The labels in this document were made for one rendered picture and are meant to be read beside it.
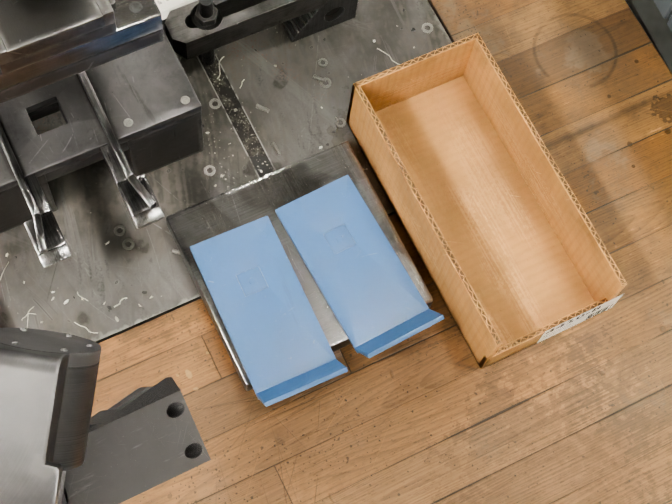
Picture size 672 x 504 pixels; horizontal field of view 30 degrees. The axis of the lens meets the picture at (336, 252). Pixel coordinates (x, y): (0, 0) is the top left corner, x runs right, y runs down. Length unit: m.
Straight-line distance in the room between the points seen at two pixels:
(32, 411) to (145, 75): 0.49
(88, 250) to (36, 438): 0.49
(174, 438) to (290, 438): 0.34
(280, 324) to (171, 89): 0.21
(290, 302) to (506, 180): 0.22
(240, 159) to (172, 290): 0.13
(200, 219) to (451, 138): 0.23
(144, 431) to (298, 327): 0.35
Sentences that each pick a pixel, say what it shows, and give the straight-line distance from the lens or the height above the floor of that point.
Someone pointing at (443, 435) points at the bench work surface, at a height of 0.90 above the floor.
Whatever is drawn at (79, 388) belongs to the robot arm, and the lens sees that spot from 0.62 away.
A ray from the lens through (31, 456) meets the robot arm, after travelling 0.60.
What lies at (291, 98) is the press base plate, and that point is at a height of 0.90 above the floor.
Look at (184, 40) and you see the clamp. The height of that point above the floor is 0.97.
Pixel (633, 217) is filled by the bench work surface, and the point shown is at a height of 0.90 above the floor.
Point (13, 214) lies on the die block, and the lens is 1.06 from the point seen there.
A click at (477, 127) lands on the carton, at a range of 1.12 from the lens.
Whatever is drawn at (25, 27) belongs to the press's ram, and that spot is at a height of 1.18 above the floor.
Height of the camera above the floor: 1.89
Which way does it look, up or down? 69 degrees down
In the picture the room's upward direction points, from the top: 12 degrees clockwise
